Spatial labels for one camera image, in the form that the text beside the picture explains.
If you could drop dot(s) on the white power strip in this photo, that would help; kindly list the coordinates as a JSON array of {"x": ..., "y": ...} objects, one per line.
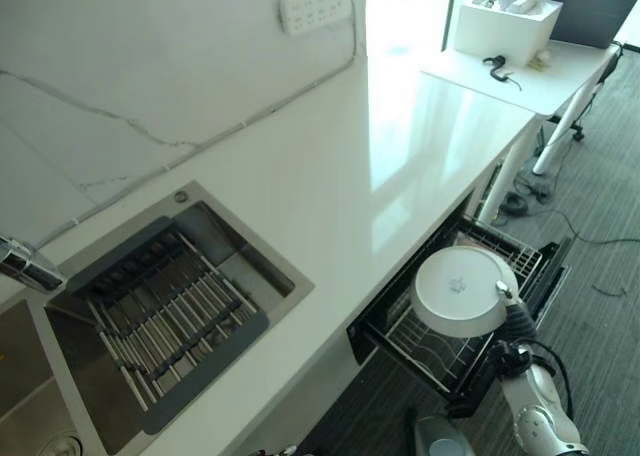
[{"x": 314, "y": 7}]

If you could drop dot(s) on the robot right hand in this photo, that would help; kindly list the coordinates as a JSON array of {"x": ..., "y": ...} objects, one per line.
[{"x": 520, "y": 321}]

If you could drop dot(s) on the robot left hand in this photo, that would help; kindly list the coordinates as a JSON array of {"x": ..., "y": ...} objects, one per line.
[{"x": 277, "y": 452}]

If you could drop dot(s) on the chrome faucet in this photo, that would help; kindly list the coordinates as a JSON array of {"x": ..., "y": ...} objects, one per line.
[{"x": 25, "y": 266}]

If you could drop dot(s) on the gray robot torso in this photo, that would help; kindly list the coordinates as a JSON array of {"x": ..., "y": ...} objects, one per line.
[{"x": 440, "y": 431}]

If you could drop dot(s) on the white desk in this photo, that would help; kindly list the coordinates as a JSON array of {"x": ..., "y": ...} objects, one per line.
[{"x": 565, "y": 83}]

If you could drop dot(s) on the white block in box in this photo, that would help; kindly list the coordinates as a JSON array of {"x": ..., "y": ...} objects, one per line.
[{"x": 525, "y": 2}]

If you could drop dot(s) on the white square box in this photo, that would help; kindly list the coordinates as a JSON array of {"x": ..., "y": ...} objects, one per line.
[{"x": 505, "y": 33}]

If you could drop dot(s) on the gray sink drain rack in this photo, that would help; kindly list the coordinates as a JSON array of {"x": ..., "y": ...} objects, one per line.
[{"x": 165, "y": 306}]

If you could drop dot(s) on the small beige object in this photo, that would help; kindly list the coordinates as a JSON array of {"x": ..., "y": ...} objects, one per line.
[{"x": 541, "y": 61}]

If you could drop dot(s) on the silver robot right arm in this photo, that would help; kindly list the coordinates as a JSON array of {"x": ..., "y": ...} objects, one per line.
[{"x": 531, "y": 393}]

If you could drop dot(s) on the white round plate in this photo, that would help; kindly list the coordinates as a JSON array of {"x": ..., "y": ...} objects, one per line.
[{"x": 457, "y": 291}]

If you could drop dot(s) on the stainless steel sink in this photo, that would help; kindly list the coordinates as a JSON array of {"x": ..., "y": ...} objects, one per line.
[{"x": 280, "y": 271}]

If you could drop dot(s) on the black dishwasher drawer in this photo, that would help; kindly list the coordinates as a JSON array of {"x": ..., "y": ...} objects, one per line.
[{"x": 465, "y": 381}]

